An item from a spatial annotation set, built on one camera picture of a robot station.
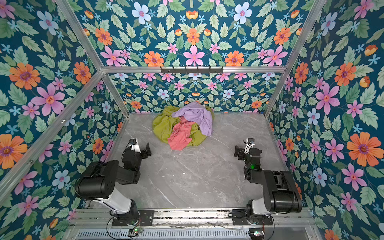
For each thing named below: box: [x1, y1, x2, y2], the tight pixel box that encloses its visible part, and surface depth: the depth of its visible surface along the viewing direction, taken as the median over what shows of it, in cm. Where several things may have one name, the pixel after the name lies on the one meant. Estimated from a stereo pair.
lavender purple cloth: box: [172, 101, 213, 136], surface depth 107 cm
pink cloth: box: [167, 116, 196, 151], surface depth 101 cm
